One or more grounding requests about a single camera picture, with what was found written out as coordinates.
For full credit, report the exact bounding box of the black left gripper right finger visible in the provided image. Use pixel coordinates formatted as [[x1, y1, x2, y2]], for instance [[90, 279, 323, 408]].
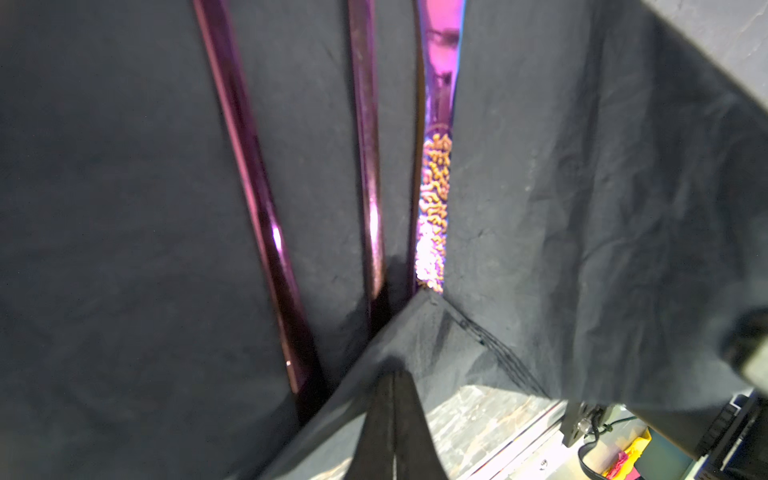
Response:
[[394, 371, 448, 480]]

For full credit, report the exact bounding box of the iridescent purple table knife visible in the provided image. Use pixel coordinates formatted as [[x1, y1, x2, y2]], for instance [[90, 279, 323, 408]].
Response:
[[412, 0, 466, 294]]

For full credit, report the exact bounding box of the purple metallic spoon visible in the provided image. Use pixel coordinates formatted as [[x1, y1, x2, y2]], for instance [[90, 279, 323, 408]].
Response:
[[193, 1, 329, 424]]

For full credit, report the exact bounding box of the purple metallic fork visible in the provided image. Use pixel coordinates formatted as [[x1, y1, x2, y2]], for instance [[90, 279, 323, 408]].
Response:
[[347, 0, 390, 336]]

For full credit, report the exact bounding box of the yellow clutter outside enclosure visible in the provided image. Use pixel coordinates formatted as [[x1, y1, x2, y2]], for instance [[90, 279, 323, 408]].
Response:
[[601, 429, 652, 480]]

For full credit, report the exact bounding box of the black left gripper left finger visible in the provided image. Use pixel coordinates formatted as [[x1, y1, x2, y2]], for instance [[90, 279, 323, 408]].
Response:
[[345, 373, 395, 480]]

